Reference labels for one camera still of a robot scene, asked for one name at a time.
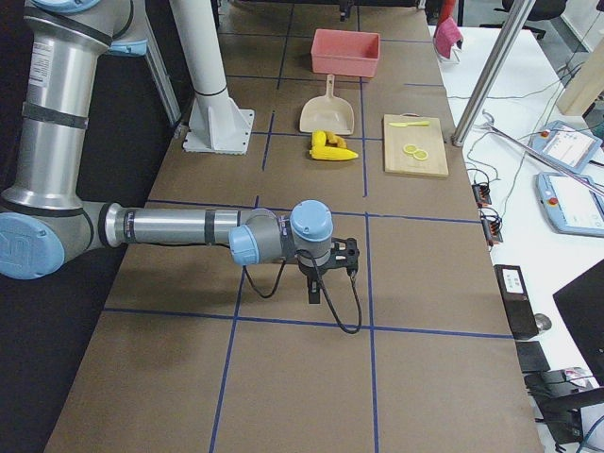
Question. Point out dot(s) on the pink cloth on stand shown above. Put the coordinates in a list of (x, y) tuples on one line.
[(448, 40)]

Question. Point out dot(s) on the pink plastic bin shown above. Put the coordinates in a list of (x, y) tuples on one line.
[(345, 53)]

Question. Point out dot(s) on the yellow toy corn cob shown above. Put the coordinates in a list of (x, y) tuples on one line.
[(332, 153)]

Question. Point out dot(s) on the lemon slice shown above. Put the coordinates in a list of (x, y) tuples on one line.
[(420, 154), (410, 149)]

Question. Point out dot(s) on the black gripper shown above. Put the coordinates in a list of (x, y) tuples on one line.
[(310, 271)]

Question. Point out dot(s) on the tan toy ginger root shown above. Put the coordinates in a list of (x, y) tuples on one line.
[(335, 140)]

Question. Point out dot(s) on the teach pendant near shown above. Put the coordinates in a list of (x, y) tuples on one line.
[(569, 207)]

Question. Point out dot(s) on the beige plastic dustpan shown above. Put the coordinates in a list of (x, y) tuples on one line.
[(327, 112)]

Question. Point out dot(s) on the bamboo cutting board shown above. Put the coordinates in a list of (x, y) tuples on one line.
[(429, 138)]

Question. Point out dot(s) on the teach pendant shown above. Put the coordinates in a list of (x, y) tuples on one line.
[(569, 207), (569, 147)]

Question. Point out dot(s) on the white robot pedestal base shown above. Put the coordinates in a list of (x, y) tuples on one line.
[(216, 124)]

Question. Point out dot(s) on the orange black connector block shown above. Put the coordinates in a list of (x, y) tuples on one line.
[(481, 193), (491, 225)]

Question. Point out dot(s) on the lemon slice lower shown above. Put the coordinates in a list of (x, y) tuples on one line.
[(420, 154)]

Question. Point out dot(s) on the yellow-green plastic knife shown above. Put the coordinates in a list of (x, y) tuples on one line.
[(409, 124)]

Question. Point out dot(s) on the teach pendant far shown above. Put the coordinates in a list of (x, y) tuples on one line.
[(569, 147)]

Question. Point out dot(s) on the lemon slice upper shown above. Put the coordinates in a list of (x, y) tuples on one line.
[(410, 149)]

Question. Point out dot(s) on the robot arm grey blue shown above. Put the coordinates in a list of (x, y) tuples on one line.
[(45, 224)]

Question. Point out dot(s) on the orange black connector block near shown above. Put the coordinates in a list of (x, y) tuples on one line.
[(491, 225)]

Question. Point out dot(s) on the aluminium frame post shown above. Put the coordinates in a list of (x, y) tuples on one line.
[(519, 13)]

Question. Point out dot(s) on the black power box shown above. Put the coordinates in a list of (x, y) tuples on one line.
[(516, 301)]

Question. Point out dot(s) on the black monitor corner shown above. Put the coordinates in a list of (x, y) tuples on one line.
[(580, 304)]

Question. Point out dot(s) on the orange black connector block far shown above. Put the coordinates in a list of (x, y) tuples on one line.
[(481, 193)]

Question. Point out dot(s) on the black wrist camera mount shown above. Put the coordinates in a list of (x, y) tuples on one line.
[(344, 253)]

